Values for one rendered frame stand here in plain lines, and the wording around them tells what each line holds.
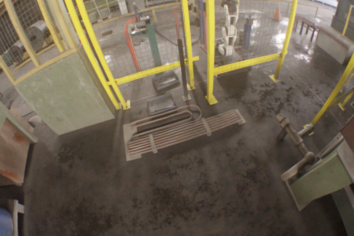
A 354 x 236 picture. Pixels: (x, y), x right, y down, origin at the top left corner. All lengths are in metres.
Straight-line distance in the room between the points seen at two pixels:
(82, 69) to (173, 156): 1.28
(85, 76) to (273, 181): 2.16
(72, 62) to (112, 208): 1.48
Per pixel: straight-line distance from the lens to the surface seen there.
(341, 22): 5.40
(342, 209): 1.53
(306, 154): 1.68
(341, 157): 1.18
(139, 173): 1.64
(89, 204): 1.83
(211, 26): 1.35
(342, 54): 4.66
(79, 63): 1.66
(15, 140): 2.79
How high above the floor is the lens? 1.47
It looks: 47 degrees down
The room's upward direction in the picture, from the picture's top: 10 degrees counter-clockwise
